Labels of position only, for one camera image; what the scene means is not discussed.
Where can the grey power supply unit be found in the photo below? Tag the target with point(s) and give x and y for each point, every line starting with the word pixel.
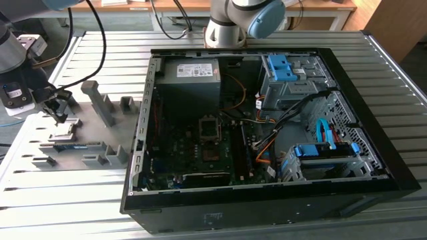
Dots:
pixel 194 95

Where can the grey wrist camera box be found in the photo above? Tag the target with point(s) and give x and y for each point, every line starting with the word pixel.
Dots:
pixel 34 43

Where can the silver CPU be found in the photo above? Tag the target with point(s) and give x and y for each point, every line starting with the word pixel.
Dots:
pixel 63 131

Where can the CPU socket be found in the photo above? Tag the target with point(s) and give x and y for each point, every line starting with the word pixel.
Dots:
pixel 211 154

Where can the metal disk bay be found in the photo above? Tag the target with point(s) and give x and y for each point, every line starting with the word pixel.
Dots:
pixel 334 167
pixel 294 92

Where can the black PC case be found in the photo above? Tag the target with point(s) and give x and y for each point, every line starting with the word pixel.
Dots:
pixel 234 217

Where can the green motherboard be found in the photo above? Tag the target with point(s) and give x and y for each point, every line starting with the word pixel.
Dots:
pixel 180 155

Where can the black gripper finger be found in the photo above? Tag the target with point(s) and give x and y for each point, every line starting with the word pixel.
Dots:
pixel 62 112
pixel 50 110

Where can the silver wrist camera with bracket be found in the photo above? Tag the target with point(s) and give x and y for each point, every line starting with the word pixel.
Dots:
pixel 14 95

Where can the blue RAM stick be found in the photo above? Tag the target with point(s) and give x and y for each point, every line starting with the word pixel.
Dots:
pixel 71 147

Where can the black graphics card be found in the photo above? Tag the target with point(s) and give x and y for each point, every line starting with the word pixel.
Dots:
pixel 207 178

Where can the wooden desk white frame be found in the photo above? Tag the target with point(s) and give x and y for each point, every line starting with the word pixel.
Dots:
pixel 321 8
pixel 116 8

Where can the hard disk in blue carrier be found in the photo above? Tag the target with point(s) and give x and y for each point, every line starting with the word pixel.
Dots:
pixel 307 151

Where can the wooden cabinet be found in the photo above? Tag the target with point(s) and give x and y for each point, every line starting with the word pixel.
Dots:
pixel 394 25

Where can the white box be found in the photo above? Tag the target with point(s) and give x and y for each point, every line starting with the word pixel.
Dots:
pixel 114 2

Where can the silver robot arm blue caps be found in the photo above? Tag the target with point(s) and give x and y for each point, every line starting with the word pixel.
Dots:
pixel 227 25

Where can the grey parts rack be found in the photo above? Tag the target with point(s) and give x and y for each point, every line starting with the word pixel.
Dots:
pixel 96 135

